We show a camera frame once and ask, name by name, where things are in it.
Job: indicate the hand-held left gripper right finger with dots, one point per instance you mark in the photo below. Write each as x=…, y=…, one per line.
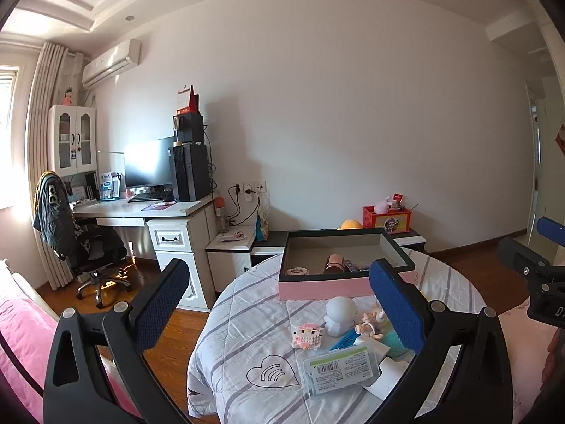
x=395, y=304

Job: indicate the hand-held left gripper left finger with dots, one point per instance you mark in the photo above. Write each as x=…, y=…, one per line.
x=161, y=304

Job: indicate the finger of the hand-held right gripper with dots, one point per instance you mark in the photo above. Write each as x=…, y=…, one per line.
x=518, y=256
x=551, y=229

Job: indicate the doll figure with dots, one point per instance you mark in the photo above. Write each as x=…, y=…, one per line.
x=370, y=323

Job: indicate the teal round object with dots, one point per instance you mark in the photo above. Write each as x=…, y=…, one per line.
x=390, y=345

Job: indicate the white round figure toy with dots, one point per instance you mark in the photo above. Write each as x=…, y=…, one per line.
x=339, y=316

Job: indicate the blue highlighter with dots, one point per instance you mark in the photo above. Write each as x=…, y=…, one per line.
x=343, y=341

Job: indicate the pink storage box dark rim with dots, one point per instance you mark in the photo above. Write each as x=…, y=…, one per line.
x=322, y=289

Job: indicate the clear plastic case with label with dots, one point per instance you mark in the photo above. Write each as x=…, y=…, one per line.
x=342, y=371

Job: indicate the pink building block figure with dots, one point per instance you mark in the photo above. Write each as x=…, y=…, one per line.
x=307, y=336

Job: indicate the person's right forearm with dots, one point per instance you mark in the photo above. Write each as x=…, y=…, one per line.
x=554, y=362

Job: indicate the white door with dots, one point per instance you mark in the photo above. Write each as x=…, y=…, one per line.
x=547, y=176

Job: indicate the small dark box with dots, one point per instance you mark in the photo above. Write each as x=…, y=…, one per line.
x=356, y=266

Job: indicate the pink bed sheet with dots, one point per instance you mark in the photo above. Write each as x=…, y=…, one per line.
x=521, y=353

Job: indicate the white desk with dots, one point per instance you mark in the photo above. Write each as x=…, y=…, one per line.
x=176, y=238

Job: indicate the rose gold cylinder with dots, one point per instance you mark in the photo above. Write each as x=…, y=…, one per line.
x=334, y=264

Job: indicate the black office chair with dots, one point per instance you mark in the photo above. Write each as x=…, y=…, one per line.
x=99, y=251

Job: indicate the white nightstand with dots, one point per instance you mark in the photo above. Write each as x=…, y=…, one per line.
x=229, y=260

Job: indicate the red box with panda print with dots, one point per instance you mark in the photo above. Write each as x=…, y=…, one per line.
x=388, y=223

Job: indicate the striped white quilt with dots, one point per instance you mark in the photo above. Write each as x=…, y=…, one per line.
x=247, y=318

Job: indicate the red door decoration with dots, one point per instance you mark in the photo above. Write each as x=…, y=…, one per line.
x=561, y=139

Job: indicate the yellow plush toy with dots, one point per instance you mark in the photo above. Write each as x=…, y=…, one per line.
x=351, y=224

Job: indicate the pink mouse pad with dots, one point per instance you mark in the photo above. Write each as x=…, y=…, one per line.
x=157, y=206

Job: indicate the pink plush toy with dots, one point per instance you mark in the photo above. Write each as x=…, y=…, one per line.
x=382, y=205

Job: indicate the bottle with orange cap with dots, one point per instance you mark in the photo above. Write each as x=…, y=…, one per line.
x=220, y=214

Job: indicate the black keyboard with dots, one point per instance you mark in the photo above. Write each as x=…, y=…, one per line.
x=150, y=196

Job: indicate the blue snack bag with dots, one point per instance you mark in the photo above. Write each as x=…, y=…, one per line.
x=262, y=227

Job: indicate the blue and white box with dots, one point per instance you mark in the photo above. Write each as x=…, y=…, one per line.
x=109, y=185

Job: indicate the black computer tower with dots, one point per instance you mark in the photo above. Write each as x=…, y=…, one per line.
x=190, y=172

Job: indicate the computer monitor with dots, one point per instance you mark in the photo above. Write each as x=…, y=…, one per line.
x=148, y=163

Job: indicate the dark jacket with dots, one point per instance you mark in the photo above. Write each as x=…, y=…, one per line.
x=53, y=212

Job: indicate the pink blanket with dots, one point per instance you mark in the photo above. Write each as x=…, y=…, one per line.
x=22, y=340

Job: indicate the black speaker box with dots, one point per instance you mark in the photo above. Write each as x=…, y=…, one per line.
x=190, y=127

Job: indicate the white glass door cabinet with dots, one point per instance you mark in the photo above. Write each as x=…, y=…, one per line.
x=73, y=139

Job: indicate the beige curtain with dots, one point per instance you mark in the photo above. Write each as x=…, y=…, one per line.
x=44, y=119

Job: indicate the window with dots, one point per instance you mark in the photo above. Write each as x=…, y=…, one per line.
x=6, y=141

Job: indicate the small doll in pink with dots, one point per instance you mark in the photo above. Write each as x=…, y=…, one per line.
x=67, y=96

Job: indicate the white air conditioner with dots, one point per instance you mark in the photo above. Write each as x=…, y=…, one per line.
x=110, y=64

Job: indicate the white bed frame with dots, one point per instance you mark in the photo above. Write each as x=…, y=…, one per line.
x=26, y=291

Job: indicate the white wall outlet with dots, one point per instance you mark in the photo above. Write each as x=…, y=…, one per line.
x=249, y=186

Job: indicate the red wall calendar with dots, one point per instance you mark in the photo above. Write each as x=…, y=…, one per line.
x=186, y=99

